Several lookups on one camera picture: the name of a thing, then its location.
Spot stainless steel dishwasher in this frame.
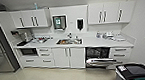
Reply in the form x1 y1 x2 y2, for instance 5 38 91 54
84 44 119 72

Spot stainless steel sink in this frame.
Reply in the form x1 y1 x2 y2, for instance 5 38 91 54
55 36 83 47

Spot chrome faucet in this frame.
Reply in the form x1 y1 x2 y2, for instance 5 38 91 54
66 32 73 39

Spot black soap dispenser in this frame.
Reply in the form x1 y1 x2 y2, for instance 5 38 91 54
76 18 86 32

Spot white sink base cabinet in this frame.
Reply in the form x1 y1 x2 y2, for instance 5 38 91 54
52 45 88 72

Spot steel paper towel dispenser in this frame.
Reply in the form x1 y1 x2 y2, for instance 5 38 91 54
52 14 68 31

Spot microwave oven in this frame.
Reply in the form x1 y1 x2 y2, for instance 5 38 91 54
18 44 56 70

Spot red utensil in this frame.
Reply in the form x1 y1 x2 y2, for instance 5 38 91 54
38 36 45 42

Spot stack of white plates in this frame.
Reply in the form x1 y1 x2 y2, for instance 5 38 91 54
102 31 116 41

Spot black built-in microwave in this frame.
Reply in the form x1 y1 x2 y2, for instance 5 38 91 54
19 47 39 57

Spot white dishes on counter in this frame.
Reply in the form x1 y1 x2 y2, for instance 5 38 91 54
114 35 128 43

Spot grey bin black lid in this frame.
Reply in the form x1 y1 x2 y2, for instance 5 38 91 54
115 61 145 80

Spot wire dish rack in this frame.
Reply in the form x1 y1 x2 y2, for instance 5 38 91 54
30 34 55 45

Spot white wall cabinet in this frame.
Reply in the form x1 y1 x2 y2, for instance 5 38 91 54
86 0 137 27
8 8 51 31

